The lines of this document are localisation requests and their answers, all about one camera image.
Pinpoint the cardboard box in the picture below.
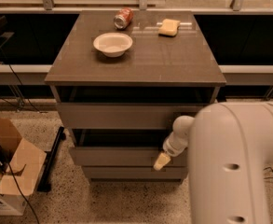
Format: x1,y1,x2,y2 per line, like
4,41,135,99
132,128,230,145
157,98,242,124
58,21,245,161
0,119,46,216

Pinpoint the grey drawer cabinet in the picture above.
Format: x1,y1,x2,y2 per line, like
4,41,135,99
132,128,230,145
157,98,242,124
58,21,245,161
44,10,227,185

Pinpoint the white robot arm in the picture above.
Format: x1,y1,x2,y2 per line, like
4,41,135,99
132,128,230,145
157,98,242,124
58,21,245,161
154,102,273,224

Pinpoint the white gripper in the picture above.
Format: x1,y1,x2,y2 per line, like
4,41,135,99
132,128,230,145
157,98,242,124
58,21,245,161
154,132,188,171

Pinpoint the grey bottom drawer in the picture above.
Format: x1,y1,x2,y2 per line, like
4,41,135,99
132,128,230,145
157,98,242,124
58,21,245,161
82,166,188,180

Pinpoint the grey top drawer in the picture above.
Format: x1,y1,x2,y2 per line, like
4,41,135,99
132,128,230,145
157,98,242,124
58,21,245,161
57,103,203,130

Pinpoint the yellow sponge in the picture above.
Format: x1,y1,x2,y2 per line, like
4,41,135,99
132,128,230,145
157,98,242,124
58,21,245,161
158,19,180,36

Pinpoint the white bowl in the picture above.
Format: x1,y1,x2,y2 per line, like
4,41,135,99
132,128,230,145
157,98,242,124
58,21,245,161
93,33,133,58

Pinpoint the black metal bar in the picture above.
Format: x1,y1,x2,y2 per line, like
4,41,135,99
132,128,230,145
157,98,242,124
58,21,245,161
37,127,66,192

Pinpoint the red soda can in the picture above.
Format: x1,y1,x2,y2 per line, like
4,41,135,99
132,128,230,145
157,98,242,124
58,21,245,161
114,7,133,30

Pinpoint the black cable left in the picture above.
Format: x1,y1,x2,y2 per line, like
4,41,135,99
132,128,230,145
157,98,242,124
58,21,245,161
0,31,44,224

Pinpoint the grey drawer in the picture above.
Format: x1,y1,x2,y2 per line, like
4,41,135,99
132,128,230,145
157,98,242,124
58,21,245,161
57,103,203,130
82,166,188,180
68,145,188,168

